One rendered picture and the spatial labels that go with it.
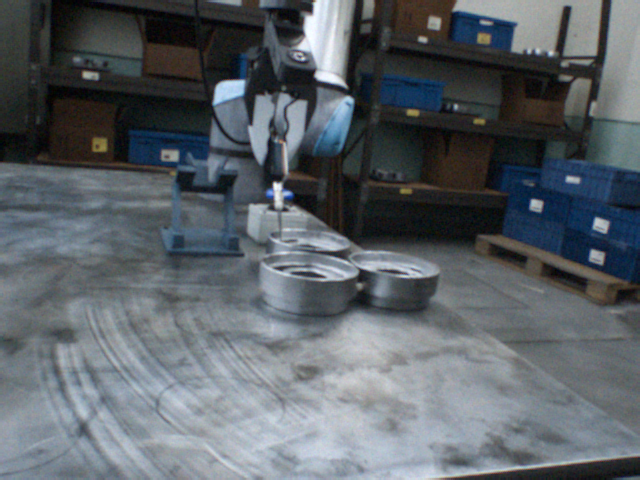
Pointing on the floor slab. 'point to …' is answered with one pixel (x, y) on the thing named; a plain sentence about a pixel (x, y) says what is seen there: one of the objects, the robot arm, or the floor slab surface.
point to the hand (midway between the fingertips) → (274, 157)
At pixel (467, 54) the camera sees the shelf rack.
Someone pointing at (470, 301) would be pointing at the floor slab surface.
